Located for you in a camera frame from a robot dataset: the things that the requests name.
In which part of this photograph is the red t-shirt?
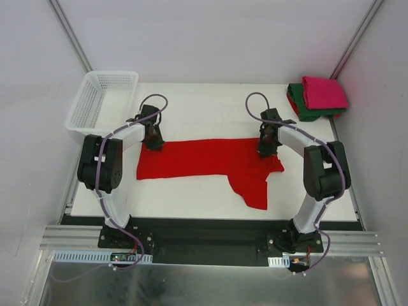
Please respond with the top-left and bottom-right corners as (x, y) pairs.
(136, 138), (284, 210)
(286, 92), (299, 116)

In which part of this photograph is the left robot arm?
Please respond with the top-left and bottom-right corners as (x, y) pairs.
(77, 105), (165, 248)

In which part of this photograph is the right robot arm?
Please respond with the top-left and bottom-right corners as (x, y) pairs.
(258, 108), (351, 254)

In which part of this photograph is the red folded t-shirt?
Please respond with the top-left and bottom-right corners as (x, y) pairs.
(286, 92), (299, 116)

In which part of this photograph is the green folded t-shirt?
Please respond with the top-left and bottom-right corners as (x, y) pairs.
(287, 83), (347, 122)

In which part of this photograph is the white plastic basket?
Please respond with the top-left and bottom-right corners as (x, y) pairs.
(65, 70), (139, 136)

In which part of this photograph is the pink folded t-shirt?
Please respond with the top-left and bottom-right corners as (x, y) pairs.
(302, 76), (349, 110)

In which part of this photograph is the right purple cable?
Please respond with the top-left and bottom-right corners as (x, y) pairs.
(245, 92), (347, 278)

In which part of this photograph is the purple cable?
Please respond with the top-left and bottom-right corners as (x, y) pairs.
(245, 92), (347, 278)
(50, 94), (169, 283)

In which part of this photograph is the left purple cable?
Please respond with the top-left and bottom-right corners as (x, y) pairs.
(50, 94), (169, 283)

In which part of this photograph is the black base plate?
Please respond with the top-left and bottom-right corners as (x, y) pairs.
(98, 217), (323, 266)

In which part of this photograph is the right cable duct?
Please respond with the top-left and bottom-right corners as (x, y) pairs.
(268, 256), (290, 268)

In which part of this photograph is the cable duct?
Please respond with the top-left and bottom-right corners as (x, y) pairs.
(268, 256), (290, 268)
(54, 251), (153, 265)

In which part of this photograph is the left cable duct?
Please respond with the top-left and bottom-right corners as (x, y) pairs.
(54, 251), (153, 265)

